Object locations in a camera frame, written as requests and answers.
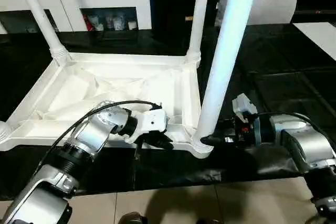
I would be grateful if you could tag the white plastic table top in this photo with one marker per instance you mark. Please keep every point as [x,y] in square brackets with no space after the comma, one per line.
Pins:
[105,87]

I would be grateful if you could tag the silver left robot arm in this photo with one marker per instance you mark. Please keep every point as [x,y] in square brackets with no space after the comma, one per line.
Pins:
[79,145]

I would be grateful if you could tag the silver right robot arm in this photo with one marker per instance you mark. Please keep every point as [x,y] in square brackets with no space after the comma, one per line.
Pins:
[304,145]

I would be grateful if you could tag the black work mat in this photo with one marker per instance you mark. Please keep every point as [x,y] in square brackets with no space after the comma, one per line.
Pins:
[273,77]

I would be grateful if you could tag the white sheet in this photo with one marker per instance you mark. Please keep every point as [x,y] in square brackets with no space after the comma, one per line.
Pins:
[320,38]

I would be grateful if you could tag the small yellow label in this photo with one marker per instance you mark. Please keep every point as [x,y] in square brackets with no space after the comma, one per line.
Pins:
[189,18]

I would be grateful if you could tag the grey cushion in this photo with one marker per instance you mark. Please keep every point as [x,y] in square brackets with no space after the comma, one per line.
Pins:
[273,1]

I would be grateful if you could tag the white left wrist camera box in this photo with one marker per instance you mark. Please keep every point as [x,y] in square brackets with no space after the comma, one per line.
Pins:
[149,121]

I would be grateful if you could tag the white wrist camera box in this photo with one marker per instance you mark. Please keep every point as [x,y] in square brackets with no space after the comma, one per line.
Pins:
[244,106]
[149,121]

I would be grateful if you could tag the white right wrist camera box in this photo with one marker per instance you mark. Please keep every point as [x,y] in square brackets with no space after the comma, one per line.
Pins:
[244,106]

